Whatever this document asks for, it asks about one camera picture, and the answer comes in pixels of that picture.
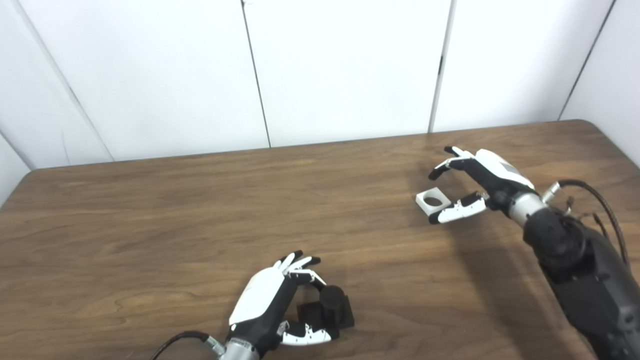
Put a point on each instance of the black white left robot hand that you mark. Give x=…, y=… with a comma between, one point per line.
x=262, y=300

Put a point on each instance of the black peg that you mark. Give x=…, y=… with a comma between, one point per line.
x=332, y=302

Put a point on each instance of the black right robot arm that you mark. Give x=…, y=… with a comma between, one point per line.
x=590, y=280

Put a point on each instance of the white square piece with hole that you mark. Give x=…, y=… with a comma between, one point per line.
x=422, y=201

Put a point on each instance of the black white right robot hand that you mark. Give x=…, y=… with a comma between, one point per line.
x=492, y=175

